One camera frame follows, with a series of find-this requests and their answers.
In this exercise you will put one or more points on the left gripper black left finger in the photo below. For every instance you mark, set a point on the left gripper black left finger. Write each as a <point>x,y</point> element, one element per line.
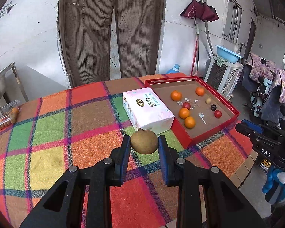
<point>62,205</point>

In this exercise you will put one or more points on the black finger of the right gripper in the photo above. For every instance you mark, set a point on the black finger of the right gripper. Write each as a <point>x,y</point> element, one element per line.
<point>262,143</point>
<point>248,128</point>

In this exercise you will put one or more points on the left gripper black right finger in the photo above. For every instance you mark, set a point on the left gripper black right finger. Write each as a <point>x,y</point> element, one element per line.
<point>225,205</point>

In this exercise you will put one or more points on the red tomato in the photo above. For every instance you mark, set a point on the red tomato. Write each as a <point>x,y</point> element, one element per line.
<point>218,114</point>
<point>186,105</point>

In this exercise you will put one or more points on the dark purple plum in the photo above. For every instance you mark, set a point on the dark purple plum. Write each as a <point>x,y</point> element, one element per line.
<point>213,107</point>

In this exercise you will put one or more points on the yellow-green round fruit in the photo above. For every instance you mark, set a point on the yellow-green round fruit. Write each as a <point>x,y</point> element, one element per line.
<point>208,101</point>

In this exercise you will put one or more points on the orange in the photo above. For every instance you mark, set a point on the orange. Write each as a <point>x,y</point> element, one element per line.
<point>184,113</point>
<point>189,122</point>

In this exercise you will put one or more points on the brown kiwi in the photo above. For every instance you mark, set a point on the brown kiwi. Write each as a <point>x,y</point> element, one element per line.
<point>144,141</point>

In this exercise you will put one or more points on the white air conditioner unit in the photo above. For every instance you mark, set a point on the white air conditioner unit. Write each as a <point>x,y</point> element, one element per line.
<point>223,78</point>

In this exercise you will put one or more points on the pink quilted scooter cover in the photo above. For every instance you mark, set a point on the pink quilted scooter cover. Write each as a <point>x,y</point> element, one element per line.
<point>269,71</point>

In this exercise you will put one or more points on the red cardboard tray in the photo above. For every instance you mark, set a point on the red cardboard tray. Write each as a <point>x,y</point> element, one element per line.
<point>206,123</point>

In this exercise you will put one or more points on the orange mandarin with stem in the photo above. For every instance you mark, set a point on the orange mandarin with stem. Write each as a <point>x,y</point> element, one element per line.
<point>200,91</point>

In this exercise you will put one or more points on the light blue plastic basin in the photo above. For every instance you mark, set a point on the light blue plastic basin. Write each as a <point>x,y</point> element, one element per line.
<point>227,54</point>

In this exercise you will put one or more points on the orange mandarin in tray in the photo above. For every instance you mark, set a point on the orange mandarin in tray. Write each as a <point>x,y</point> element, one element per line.
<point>176,95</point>

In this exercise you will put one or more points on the blue detergent bottle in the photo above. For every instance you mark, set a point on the blue detergent bottle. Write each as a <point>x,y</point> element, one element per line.
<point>174,69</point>

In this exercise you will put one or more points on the white pink tissue pack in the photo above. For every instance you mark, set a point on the white pink tissue pack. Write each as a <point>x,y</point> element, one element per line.
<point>146,111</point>

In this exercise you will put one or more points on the clear plastic fruit box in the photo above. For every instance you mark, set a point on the clear plastic fruit box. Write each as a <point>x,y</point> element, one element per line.
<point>9,114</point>

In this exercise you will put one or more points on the dark red folded umbrella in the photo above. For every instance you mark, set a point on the dark red folded umbrella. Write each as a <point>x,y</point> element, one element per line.
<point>201,11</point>

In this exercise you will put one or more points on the red handled broom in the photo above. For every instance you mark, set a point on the red handled broom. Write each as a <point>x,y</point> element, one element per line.
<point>195,51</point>

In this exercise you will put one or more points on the brown corduroy trousers person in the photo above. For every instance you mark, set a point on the brown corduroy trousers person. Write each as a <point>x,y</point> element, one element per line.
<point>109,39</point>

